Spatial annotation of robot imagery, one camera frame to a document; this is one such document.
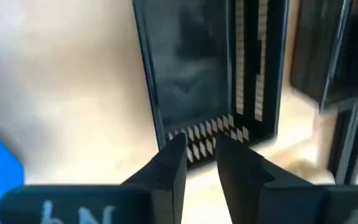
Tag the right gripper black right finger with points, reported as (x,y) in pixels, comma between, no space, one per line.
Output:
(241,174)

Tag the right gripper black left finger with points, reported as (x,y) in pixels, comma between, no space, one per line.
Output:
(166,168)

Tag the black plastic slotted basket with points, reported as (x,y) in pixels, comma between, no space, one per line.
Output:
(315,46)
(191,62)

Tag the black aluminium frame rail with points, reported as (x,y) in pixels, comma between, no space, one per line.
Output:
(342,140)

